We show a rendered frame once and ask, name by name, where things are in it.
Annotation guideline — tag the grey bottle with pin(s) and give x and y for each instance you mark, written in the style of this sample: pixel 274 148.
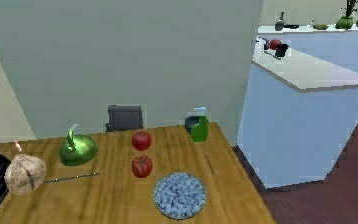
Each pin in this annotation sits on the grey bottle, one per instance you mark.
pixel 279 23

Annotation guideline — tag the wooden table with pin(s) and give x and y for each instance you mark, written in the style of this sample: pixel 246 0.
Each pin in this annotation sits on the wooden table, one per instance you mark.
pixel 120 200

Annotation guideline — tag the olive green oval dish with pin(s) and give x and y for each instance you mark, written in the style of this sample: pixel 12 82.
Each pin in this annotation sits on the olive green oval dish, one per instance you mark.
pixel 320 26

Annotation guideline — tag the round brown bread loaf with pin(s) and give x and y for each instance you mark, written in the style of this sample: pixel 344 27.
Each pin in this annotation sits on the round brown bread loaf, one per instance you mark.
pixel 24 174

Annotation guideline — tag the red apple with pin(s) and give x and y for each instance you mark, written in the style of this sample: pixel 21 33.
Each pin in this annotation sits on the red apple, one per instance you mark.
pixel 275 44

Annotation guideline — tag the thin grey knife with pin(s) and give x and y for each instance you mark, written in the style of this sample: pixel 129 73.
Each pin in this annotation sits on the thin grey knife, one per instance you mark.
pixel 70 177

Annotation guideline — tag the green spray bottle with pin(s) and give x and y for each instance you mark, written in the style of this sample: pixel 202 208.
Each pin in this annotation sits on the green spray bottle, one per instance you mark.
pixel 199 129

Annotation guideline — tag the green kettle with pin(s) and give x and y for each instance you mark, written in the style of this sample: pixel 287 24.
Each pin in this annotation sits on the green kettle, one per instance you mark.
pixel 78 151

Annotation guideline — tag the black mug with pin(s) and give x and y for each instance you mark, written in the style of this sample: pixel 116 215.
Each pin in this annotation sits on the black mug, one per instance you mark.
pixel 281 50

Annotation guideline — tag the small pink pen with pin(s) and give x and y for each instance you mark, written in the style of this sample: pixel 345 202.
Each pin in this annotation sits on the small pink pen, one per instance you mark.
pixel 17 145

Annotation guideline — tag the pale blue kitchen counter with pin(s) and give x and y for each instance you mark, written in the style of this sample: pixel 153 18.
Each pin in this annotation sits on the pale blue kitchen counter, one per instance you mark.
pixel 297 126

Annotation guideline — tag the red tomato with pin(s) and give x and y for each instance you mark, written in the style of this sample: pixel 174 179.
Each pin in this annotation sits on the red tomato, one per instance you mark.
pixel 141 140
pixel 142 166

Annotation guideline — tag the black flat pan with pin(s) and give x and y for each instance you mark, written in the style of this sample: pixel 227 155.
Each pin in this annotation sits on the black flat pan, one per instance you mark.
pixel 291 26

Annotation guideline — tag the thin grey pencil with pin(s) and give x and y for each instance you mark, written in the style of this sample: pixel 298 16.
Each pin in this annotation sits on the thin grey pencil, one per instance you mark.
pixel 209 164

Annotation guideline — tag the blue patterned plate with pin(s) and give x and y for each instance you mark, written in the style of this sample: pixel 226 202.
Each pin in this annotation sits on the blue patterned plate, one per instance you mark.
pixel 180 195

